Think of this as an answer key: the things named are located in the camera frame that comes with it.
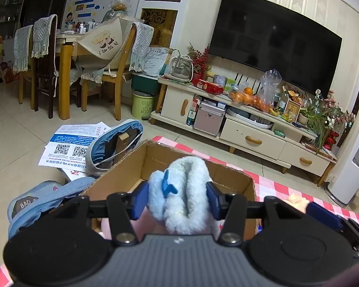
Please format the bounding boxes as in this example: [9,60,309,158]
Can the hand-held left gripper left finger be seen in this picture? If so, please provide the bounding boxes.
[61,182,150,244]

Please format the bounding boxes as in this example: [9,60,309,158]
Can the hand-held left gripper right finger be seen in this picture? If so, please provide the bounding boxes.
[206,182,307,244]

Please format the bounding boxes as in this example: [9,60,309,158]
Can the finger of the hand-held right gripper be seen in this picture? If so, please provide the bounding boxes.
[307,202,342,231]

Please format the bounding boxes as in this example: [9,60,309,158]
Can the fluffy blue whale headband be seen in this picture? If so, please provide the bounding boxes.
[146,157,211,234]

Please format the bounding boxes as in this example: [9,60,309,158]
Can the cardboard box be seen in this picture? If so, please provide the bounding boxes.
[79,140,258,243]

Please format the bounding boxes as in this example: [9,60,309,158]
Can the pink plush toy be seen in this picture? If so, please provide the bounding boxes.
[99,217,222,241]

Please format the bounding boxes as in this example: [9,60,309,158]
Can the cream cabinet drawer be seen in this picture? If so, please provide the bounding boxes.
[278,142,331,177]
[220,118,286,160]

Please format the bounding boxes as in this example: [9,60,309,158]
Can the pink checked tablecloth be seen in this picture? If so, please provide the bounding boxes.
[0,136,359,287]

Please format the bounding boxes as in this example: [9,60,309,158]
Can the stack of books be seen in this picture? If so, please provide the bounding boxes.
[303,142,337,159]

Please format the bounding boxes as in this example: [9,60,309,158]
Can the white tower air conditioner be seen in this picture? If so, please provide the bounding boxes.
[323,75,359,208]

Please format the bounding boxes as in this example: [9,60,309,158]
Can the red vase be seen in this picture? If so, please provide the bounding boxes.
[322,130,339,151]

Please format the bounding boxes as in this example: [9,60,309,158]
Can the pink storage case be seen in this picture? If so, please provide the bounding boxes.
[193,102,226,136]

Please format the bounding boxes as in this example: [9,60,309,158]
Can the white oval tray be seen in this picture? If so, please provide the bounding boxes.
[226,108,273,130]

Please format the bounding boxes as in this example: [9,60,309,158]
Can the printed paper sheet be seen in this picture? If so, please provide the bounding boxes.
[51,122,112,145]
[38,142,90,172]

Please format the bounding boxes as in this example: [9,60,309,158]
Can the light green trash bin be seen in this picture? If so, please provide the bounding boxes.
[132,91,154,120]

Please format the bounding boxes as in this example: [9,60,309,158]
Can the green potted plant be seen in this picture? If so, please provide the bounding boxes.
[299,105,328,150]

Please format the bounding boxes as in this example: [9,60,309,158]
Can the cream television cabinet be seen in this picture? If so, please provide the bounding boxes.
[150,76,338,186]

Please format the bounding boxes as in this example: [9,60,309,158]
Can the dried flower bouquet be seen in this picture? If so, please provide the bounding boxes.
[314,89,356,132]

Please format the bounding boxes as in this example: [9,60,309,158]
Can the bag of oranges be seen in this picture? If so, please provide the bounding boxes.
[230,87,273,112]

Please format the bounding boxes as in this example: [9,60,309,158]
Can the red snack box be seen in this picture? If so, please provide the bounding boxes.
[192,79,224,94]

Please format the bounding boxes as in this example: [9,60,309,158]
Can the dark green storage box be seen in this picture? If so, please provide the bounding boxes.
[131,73,162,94]

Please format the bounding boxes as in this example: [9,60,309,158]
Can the clear plastic bottle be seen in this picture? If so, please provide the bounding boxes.
[278,91,289,112]

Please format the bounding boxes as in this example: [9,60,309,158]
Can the wooden dining chair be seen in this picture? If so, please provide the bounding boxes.
[81,22,154,120]
[13,25,33,110]
[32,15,59,118]

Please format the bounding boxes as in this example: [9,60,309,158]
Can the glass electric kettle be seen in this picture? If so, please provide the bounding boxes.
[169,49,195,81]

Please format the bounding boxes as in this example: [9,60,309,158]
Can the white printed paper bag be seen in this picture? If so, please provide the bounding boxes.
[144,47,169,77]

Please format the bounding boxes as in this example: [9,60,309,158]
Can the wooden dining table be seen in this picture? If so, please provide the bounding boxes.
[55,33,132,120]

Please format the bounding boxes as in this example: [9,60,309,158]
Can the red berry branches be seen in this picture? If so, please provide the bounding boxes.
[188,43,211,80]

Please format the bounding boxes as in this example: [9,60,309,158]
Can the lace chair cover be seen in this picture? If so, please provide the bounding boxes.
[13,25,33,73]
[131,22,155,73]
[32,15,57,59]

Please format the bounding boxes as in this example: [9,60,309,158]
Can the beige printed tote bag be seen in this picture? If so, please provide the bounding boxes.
[78,16,135,69]

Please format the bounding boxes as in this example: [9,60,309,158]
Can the black television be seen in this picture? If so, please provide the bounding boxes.
[208,0,343,99]

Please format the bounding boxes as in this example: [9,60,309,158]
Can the wrapped gift basket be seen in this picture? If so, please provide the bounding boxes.
[103,1,129,21]

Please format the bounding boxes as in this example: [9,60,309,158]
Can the dark shelf cabinet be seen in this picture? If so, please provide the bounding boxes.
[0,0,27,39]

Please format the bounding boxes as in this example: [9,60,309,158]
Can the wooden picture frame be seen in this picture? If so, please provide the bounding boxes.
[287,100,303,123]

